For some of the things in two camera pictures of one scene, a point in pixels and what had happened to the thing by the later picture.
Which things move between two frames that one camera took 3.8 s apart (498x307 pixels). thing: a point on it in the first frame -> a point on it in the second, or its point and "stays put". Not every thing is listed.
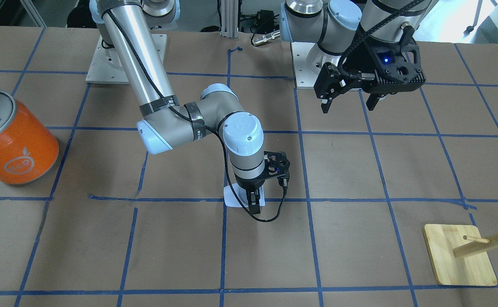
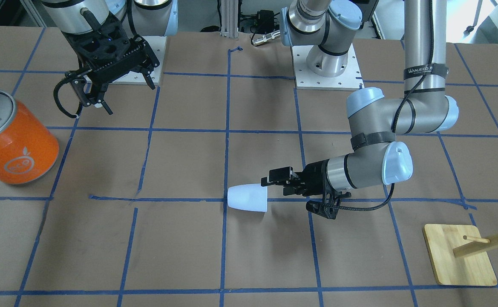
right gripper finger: x=253 y=198 -> x=90 y=91
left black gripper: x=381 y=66 -> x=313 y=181
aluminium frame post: x=229 y=18 stays put
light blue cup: x=231 y=200 stays put
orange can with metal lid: x=14 y=144 stays put
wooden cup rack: x=459 y=256 stays put
